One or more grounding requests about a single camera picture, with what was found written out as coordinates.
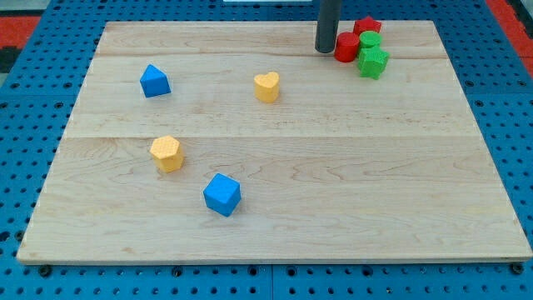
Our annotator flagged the yellow heart block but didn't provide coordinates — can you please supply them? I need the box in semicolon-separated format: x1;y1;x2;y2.
254;72;280;103

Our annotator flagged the yellow hexagon block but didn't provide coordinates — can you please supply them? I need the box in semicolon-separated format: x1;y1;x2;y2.
150;135;184;173

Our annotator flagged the blue cube block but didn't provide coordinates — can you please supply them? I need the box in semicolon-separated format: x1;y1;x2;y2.
203;173;242;217

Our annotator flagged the light wooden board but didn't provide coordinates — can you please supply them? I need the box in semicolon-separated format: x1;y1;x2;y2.
17;21;532;265

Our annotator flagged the blue triangle block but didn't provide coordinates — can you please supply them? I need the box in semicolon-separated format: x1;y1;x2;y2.
139;64;171;98

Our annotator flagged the red cylinder block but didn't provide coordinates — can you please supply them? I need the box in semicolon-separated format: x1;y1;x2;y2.
334;32;360;63

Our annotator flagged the green star block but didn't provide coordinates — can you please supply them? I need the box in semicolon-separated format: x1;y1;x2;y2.
357;46;390;80

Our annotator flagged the green cylinder block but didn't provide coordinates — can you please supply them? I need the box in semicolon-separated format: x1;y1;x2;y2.
359;31;382;49

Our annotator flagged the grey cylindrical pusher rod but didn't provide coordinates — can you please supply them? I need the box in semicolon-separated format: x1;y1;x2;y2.
315;0;342;53

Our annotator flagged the red star block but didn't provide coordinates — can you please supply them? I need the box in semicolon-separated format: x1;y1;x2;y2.
353;16;382;35

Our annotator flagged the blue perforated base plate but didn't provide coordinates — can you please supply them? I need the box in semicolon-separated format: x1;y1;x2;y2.
1;0;532;299

